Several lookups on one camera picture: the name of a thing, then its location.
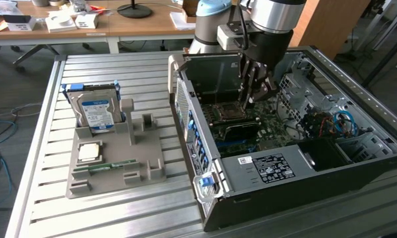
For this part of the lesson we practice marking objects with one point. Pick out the finned chipset heatsink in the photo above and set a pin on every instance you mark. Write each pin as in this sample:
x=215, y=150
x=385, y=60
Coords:
x=269, y=145

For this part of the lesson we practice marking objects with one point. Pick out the silver disk bay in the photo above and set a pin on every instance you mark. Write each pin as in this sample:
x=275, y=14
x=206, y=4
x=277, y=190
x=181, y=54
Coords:
x=367, y=146

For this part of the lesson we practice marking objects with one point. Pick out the small white labelled box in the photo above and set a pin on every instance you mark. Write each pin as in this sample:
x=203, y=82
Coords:
x=86, y=22

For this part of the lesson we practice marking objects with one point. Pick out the blue expansion slot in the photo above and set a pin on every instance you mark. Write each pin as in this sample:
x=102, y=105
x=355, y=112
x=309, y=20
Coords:
x=231, y=143

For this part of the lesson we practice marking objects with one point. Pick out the white box with black lid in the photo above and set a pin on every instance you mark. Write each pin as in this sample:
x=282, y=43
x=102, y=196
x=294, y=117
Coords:
x=21, y=26

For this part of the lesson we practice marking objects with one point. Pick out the wooden desk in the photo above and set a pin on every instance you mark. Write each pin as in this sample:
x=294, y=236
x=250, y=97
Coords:
x=37, y=34

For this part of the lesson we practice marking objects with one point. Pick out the clear plastic bag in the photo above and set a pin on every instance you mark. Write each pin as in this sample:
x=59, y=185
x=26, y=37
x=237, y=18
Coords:
x=2, y=7

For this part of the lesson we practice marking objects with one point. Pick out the grey plastic parts rack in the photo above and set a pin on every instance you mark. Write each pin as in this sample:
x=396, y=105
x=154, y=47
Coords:
x=119, y=148

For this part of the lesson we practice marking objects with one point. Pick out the grey metal cup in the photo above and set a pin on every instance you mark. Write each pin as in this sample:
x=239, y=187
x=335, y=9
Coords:
x=41, y=3

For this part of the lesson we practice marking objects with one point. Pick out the white box with tape roll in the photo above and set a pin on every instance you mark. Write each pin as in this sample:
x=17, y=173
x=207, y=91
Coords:
x=62, y=24

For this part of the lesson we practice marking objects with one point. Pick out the stack of white papers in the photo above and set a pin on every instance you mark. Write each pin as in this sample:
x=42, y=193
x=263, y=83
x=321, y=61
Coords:
x=182, y=22

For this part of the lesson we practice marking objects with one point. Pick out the black round lamp base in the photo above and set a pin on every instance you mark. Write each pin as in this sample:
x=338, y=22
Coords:
x=134, y=12

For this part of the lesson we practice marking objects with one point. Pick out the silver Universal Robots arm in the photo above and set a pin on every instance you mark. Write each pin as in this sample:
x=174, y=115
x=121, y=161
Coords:
x=278, y=15

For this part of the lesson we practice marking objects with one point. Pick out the CPU with silver lid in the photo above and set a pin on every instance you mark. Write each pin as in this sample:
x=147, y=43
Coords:
x=89, y=152

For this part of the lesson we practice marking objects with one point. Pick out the grey power supply unit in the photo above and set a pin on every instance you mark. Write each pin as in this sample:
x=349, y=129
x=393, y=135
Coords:
x=238, y=173

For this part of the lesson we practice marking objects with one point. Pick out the green RAM stick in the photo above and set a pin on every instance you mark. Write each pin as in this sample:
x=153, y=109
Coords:
x=103, y=166

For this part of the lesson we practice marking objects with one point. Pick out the green motherboard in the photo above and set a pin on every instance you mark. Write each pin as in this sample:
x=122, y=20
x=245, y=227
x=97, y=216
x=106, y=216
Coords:
x=275, y=126

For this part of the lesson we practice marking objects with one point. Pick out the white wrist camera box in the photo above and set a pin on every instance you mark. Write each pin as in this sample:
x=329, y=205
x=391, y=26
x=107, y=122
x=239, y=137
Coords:
x=227, y=37

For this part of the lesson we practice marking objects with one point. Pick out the red orange desk tool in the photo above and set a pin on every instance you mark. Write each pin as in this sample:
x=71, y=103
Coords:
x=98, y=10

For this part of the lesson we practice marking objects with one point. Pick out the brown cardboard box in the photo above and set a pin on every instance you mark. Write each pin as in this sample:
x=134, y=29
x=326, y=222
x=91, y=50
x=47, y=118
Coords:
x=190, y=7

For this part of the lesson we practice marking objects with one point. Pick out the CPU socket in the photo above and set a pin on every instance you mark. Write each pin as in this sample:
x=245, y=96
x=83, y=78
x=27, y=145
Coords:
x=230, y=111

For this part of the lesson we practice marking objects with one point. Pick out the black open PC case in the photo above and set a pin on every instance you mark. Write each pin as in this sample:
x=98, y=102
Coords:
x=285, y=198

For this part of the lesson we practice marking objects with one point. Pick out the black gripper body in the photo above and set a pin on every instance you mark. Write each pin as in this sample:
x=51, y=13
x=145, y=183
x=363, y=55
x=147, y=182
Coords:
x=269, y=47

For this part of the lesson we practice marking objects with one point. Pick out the blue case latch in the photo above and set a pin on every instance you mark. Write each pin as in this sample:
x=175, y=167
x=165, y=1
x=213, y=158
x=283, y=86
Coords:
x=206, y=182

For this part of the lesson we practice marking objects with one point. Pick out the wooden cabinet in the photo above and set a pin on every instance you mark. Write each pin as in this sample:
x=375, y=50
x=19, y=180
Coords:
x=334, y=24

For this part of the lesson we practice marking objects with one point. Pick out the hard disk with blue carrier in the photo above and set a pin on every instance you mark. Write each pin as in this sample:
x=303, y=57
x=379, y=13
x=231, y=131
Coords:
x=97, y=114

